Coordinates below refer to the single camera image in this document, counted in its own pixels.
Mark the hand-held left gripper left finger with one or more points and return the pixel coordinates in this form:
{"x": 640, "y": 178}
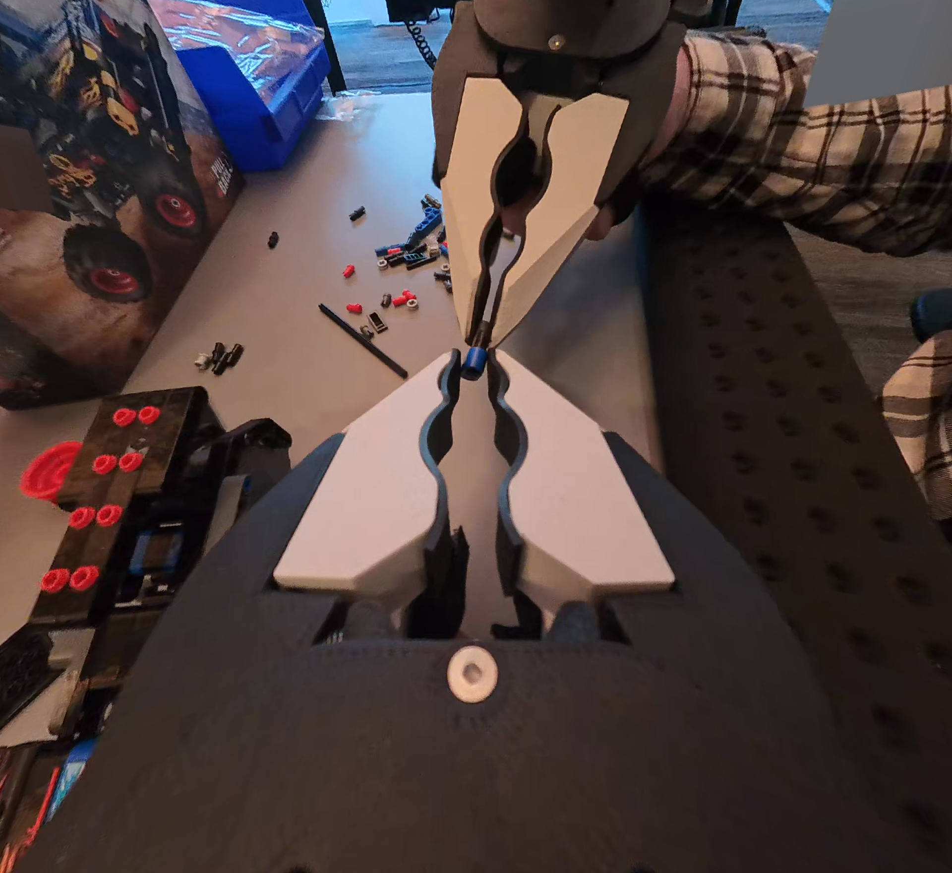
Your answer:
{"x": 364, "y": 508}

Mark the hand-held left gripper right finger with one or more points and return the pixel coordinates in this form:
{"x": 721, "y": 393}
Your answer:
{"x": 587, "y": 516}

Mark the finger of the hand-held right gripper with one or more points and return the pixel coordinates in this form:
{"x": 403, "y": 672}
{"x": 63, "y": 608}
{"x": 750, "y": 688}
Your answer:
{"x": 573, "y": 173}
{"x": 468, "y": 166}

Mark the blue connector brick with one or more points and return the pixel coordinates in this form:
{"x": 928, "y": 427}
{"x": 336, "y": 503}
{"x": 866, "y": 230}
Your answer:
{"x": 473, "y": 362}

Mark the black toy truck model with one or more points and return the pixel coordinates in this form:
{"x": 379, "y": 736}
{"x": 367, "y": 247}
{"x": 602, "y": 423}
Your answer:
{"x": 163, "y": 441}

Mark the person's right forearm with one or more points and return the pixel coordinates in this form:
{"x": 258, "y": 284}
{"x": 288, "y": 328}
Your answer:
{"x": 781, "y": 144}

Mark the grey desk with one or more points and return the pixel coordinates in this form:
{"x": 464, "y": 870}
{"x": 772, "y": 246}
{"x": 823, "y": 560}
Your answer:
{"x": 260, "y": 307}

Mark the person's right hand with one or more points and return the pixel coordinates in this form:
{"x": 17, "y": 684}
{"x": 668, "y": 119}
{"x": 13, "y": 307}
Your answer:
{"x": 601, "y": 228}

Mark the blue angled holed beam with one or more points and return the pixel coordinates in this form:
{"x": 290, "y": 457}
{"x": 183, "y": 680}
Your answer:
{"x": 428, "y": 222}

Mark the clear plastic wrapper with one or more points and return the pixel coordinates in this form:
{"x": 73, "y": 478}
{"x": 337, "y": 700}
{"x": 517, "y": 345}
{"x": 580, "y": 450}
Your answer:
{"x": 346, "y": 106}

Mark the long black axle rod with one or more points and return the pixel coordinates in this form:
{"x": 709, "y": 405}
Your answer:
{"x": 364, "y": 341}

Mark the small black hollow brick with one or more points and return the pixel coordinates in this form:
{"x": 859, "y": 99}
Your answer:
{"x": 379, "y": 322}

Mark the cluster of black pins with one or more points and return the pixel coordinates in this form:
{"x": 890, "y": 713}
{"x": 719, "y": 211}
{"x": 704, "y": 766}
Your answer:
{"x": 234, "y": 354}

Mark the black pins with white bush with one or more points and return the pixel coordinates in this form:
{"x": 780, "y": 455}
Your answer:
{"x": 218, "y": 359}

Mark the black dimpled mat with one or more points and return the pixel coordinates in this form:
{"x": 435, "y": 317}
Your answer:
{"x": 744, "y": 367}

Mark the black metal pole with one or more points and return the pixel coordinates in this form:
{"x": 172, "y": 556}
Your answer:
{"x": 312, "y": 10}

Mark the blue storage bin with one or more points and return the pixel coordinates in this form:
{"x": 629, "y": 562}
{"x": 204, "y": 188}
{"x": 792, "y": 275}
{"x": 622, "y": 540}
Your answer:
{"x": 245, "y": 136}

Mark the red toy wheel hub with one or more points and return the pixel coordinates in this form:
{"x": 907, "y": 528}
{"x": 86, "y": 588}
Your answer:
{"x": 48, "y": 475}

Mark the person's plaid shirt torso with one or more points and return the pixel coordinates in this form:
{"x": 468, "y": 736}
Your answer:
{"x": 922, "y": 412}

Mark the toy truck set box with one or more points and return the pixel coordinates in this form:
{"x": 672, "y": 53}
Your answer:
{"x": 89, "y": 181}

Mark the blue flame print panel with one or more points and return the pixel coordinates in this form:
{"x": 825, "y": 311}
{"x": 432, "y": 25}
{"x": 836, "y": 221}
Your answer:
{"x": 78, "y": 776}

